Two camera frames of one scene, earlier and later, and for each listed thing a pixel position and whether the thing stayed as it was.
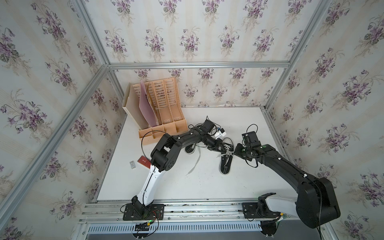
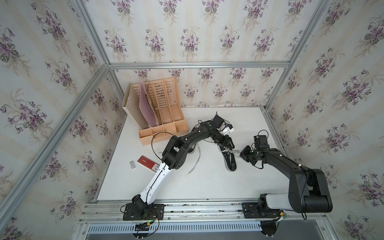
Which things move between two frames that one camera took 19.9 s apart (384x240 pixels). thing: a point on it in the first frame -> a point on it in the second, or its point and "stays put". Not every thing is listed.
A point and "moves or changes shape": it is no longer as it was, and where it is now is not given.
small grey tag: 132,165 stays put
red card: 144,161 stays put
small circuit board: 143,226 stays put
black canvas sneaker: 226,156 moves or changes shape
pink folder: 146,107 stays put
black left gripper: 218,143 -> 225,141
